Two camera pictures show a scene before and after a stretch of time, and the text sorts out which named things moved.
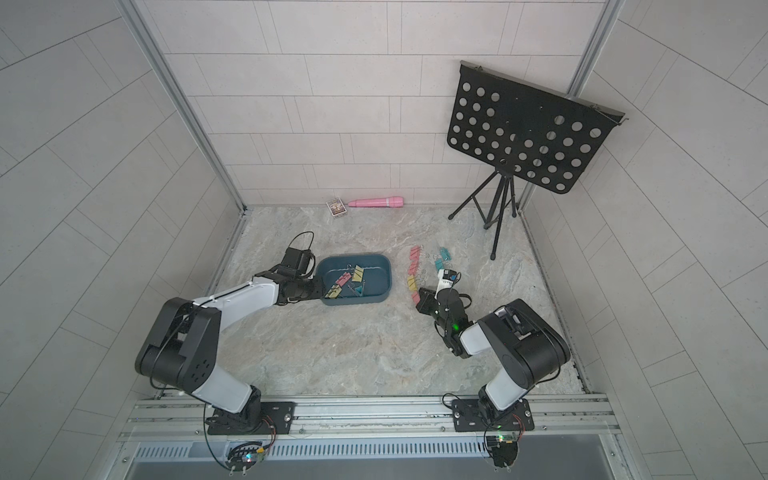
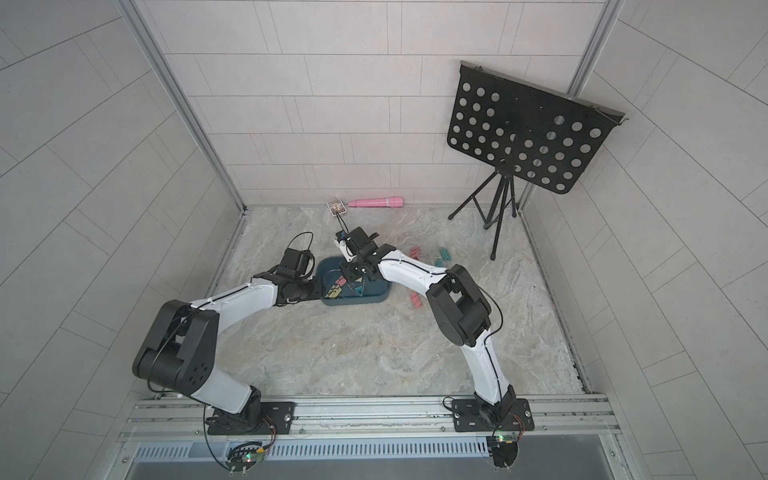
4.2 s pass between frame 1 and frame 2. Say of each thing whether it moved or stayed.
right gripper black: moved
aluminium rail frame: stayed
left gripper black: stayed
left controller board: stayed
